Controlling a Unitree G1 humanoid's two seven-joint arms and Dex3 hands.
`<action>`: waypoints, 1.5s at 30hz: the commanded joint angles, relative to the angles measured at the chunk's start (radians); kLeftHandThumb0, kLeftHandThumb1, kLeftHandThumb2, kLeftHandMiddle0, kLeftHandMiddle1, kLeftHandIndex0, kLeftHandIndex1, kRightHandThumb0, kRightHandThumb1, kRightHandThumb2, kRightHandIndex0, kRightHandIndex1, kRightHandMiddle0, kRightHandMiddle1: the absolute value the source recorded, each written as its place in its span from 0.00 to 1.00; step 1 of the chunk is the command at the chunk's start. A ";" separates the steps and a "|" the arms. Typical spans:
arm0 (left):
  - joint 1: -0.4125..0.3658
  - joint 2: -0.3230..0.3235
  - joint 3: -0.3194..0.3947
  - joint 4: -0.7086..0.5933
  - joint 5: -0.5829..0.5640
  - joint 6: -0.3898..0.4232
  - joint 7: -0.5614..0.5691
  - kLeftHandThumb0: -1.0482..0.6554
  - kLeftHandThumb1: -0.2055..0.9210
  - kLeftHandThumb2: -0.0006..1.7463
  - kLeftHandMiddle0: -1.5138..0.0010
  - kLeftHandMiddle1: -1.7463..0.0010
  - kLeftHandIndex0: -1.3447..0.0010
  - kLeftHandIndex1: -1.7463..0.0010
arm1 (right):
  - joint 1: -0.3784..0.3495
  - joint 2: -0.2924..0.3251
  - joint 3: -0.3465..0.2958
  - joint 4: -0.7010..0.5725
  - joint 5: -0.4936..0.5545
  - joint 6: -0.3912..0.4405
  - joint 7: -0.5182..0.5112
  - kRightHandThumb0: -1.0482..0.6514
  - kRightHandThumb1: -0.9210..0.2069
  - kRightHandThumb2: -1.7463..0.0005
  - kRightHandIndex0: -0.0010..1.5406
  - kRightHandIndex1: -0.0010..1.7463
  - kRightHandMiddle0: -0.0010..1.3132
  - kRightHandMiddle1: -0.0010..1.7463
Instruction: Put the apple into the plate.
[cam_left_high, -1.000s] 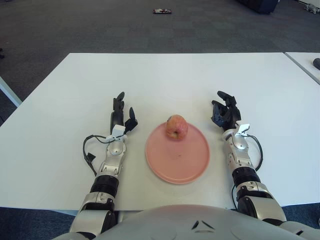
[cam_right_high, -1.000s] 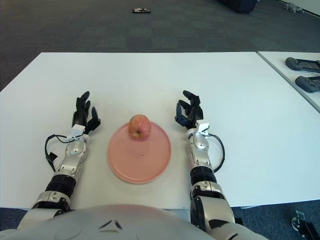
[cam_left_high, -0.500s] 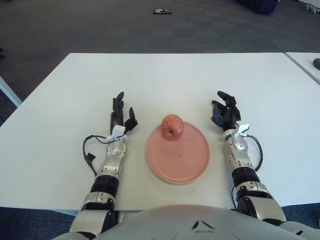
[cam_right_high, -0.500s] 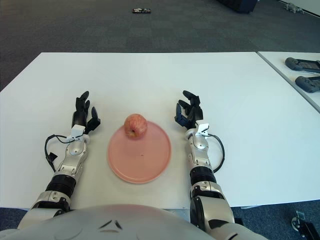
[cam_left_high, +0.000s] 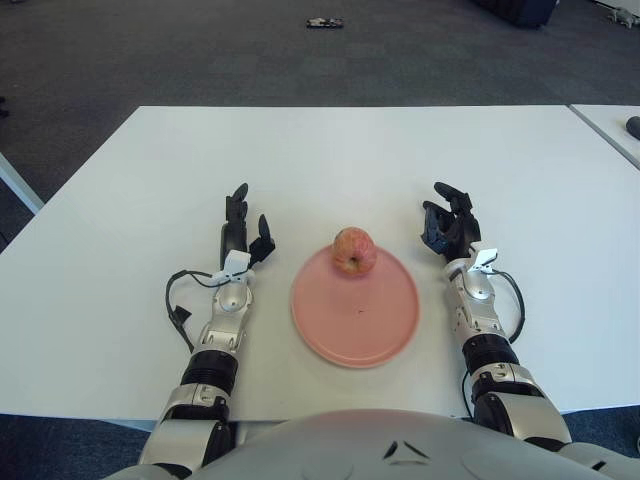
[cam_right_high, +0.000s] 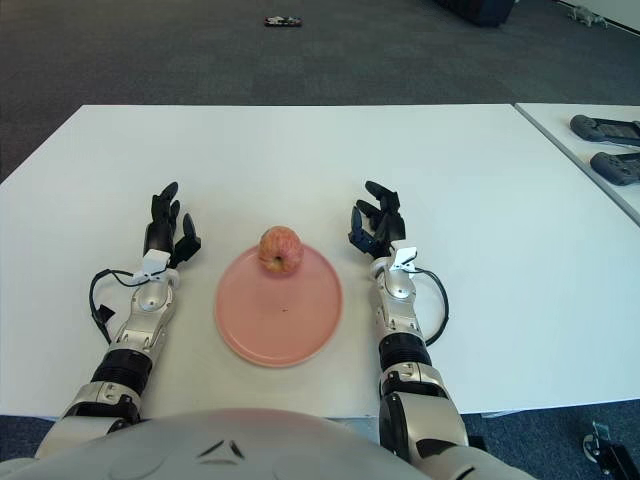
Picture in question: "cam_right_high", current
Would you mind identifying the pink round plate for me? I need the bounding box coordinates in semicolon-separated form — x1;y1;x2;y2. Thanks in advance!
214;245;345;369

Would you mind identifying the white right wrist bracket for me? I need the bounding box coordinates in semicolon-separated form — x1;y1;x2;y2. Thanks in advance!
388;245;419;275

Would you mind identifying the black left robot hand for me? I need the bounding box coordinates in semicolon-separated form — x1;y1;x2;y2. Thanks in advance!
144;182;203;269

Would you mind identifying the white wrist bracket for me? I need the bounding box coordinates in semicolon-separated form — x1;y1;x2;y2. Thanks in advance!
132;250;180;286
388;245;419;275

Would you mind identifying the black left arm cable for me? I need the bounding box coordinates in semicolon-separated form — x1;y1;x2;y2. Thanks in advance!
88;268;151;344

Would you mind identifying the white side table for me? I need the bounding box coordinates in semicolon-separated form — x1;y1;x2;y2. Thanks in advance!
513;102;640;225

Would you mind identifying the small grey toy figure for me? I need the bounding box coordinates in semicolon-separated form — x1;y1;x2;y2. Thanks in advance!
567;4;609;29

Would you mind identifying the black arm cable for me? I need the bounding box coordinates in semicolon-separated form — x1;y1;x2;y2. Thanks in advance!
378;268;450;396
88;268;151;344

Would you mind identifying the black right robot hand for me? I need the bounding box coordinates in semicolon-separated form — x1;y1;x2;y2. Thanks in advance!
348;180;407;259

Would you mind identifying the red yellow apple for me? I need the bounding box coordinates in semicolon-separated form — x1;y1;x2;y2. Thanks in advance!
258;225;305;275

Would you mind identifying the dark blue bag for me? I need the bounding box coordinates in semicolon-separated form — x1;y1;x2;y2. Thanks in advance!
432;0;516;29

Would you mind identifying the grey game controller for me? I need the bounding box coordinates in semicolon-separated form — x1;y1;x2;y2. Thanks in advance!
569;113;640;148
589;151;640;187

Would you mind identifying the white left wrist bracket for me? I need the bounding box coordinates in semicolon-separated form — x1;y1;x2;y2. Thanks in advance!
132;250;180;286

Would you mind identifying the black caster wheel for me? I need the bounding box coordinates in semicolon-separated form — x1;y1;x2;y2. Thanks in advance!
582;422;640;479

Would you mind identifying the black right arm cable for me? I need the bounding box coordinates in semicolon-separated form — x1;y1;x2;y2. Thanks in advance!
378;268;450;396

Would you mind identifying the grey robot torso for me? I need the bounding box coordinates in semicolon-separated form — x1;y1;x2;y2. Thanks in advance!
0;407;441;480

